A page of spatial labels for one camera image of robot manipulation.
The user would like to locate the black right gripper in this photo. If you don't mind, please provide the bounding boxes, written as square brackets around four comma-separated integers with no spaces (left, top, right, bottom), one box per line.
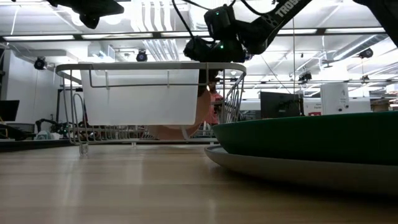
[183,36,249,98]

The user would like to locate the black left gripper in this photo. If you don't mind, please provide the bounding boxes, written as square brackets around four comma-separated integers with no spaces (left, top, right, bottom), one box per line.
[46,0,125,30]

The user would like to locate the pink plate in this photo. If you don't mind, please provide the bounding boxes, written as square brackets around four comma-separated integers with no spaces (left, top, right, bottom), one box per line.
[148,88,213,141]

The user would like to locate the green plate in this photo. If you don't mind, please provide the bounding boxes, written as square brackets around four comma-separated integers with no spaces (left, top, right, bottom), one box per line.
[212,111,398,166]

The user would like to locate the large grey plate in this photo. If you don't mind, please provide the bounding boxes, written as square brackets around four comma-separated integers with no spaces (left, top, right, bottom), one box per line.
[204,144,398,196]

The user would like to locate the person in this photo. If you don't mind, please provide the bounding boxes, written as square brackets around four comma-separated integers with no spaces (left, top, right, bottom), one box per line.
[205,78,224,126]

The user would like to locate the black overhead beam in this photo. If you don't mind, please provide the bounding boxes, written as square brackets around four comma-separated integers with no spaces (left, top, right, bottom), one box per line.
[0,27,386,43]

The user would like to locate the white plastic cutlery caddy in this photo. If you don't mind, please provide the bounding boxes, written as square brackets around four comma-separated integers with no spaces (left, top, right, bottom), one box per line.
[80,68,200,126]

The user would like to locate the black computer monitor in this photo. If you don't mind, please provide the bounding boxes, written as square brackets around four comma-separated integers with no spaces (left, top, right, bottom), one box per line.
[260,91,305,119]

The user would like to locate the white cabinet pillar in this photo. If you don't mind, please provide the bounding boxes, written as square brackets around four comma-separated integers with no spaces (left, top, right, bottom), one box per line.
[320,82,351,115]

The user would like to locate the small black monitor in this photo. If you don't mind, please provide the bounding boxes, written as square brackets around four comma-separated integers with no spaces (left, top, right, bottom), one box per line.
[0,100,21,123]

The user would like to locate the black ceiling camera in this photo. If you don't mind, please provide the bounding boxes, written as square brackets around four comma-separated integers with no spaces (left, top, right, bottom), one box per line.
[33,56,48,71]
[136,49,149,63]
[298,71,313,83]
[358,47,374,60]

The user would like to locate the light grey wire dish rack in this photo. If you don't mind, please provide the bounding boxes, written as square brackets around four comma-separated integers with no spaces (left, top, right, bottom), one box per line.
[55,61,248,156]

